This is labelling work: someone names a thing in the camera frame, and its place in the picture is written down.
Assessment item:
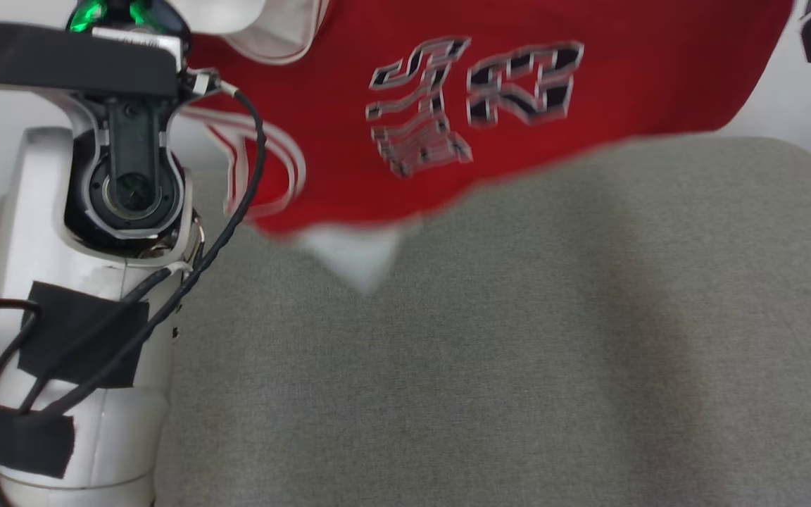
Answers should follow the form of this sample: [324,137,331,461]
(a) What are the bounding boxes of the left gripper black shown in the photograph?
[0,0,192,101]

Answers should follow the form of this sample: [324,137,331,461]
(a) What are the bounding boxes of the red Bulls jersey white sleeves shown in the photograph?
[180,0,798,296]

